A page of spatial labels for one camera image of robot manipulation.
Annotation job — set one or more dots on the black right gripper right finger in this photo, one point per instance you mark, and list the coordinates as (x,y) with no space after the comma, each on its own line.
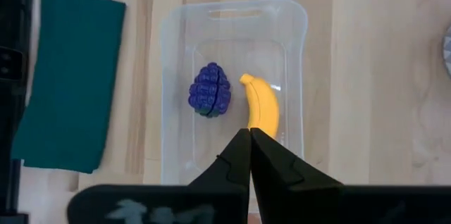
(299,203)

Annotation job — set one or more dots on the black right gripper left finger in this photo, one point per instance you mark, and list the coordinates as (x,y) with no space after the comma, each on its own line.
(211,203)

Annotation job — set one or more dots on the yellow toy banana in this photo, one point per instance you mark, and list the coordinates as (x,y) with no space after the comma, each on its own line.
(262,104)

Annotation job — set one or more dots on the purple toy grapes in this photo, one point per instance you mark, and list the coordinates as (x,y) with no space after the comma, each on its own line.
(209,90)

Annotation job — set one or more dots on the clear plastic tupperware container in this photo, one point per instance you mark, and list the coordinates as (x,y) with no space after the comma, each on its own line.
(232,26)

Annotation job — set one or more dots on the dark green cloth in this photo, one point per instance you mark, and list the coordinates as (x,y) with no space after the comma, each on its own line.
(70,83)

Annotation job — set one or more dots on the succulent in white patterned pot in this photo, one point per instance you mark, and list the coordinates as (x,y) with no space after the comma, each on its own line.
(448,51)

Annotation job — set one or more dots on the black table-level camera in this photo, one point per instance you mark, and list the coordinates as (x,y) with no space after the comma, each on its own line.
(10,63)

